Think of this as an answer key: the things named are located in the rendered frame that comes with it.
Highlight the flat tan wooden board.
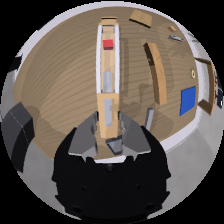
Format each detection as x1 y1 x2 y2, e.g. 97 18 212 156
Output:
129 10 152 28

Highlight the beige roll of masking tape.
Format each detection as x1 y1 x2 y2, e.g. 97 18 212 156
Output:
189 69 195 78

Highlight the blue flat rectangular sheet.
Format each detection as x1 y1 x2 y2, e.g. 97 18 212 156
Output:
179 86 196 116

